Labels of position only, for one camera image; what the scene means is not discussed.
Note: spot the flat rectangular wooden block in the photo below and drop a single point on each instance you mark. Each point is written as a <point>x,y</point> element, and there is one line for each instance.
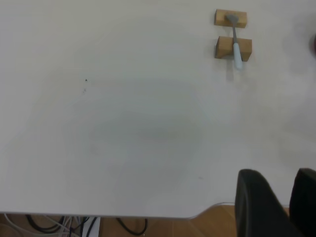
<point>221,18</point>

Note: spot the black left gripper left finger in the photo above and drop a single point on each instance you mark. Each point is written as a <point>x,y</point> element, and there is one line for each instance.
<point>256,205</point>

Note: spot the white power strip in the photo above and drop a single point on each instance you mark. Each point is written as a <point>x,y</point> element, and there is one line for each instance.
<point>90,227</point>

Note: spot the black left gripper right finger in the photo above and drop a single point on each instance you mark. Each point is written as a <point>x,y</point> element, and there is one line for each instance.
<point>304,197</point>

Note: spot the arched wooden block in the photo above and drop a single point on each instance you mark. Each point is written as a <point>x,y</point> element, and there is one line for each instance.
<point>224,47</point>

